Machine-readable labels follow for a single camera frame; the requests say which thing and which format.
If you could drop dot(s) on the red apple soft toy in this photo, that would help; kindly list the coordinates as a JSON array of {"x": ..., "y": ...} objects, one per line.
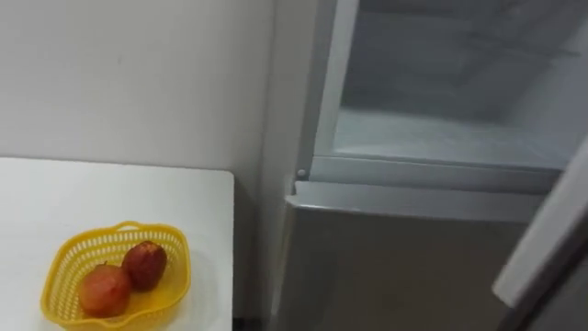
[
  {"x": 145, "y": 264},
  {"x": 105, "y": 290}
]

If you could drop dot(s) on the open grey fridge door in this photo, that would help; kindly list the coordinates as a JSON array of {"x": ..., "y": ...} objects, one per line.
[{"x": 546, "y": 248}]

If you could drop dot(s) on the yellow plastic basket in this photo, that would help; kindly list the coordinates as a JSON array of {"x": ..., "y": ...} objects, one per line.
[{"x": 73, "y": 257}]

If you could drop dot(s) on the white table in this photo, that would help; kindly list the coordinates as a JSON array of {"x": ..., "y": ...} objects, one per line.
[{"x": 115, "y": 197}]

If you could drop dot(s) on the grey fridge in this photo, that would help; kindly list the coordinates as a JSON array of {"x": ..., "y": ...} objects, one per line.
[{"x": 404, "y": 257}]

